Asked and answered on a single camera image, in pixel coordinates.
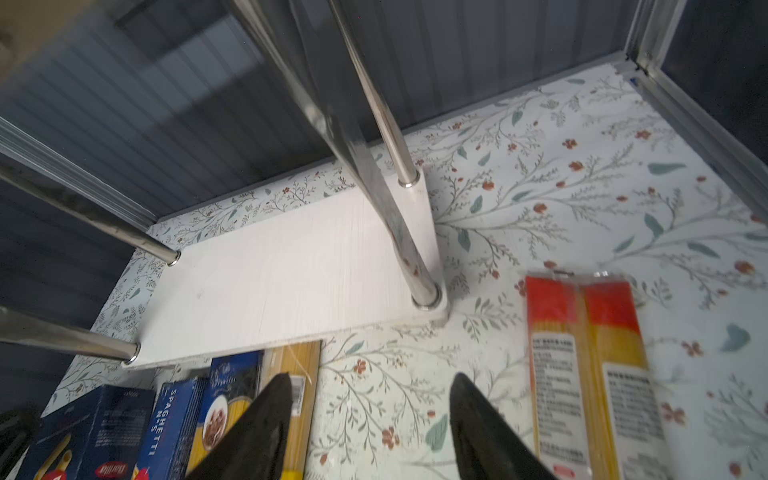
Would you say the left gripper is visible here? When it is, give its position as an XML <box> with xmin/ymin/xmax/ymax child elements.
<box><xmin>0</xmin><ymin>404</ymin><xmax>39</xmax><ymax>474</ymax></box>

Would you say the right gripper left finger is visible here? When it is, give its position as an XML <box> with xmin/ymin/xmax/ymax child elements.
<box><xmin>187</xmin><ymin>373</ymin><xmax>292</xmax><ymax>480</ymax></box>

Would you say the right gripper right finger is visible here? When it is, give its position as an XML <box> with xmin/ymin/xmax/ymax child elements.
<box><xmin>449</xmin><ymin>373</ymin><xmax>555</xmax><ymax>480</ymax></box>

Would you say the blue Barilla pasta box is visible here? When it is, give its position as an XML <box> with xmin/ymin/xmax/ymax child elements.
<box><xmin>16</xmin><ymin>385</ymin><xmax>155</xmax><ymax>480</ymax></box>

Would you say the white two-tier shelf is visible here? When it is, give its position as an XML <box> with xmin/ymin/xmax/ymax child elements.
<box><xmin>1</xmin><ymin>1</ymin><xmax>450</xmax><ymax>369</ymax></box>

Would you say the blue yellow spaghetti bag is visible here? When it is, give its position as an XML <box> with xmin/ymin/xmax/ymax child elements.
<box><xmin>185</xmin><ymin>349</ymin><xmax>265</xmax><ymax>475</ymax></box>

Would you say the blue Barilla spaghetti box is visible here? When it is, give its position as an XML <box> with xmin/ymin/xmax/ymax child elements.
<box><xmin>132</xmin><ymin>377</ymin><xmax>208</xmax><ymax>480</ymax></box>

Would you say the yellow clear spaghetti bag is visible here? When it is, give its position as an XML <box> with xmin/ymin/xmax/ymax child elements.
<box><xmin>261</xmin><ymin>340</ymin><xmax>322</xmax><ymax>480</ymax></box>

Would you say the red yellow spaghetti bag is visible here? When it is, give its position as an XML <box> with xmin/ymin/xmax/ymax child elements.
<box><xmin>524</xmin><ymin>272</ymin><xmax>674</xmax><ymax>479</ymax></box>

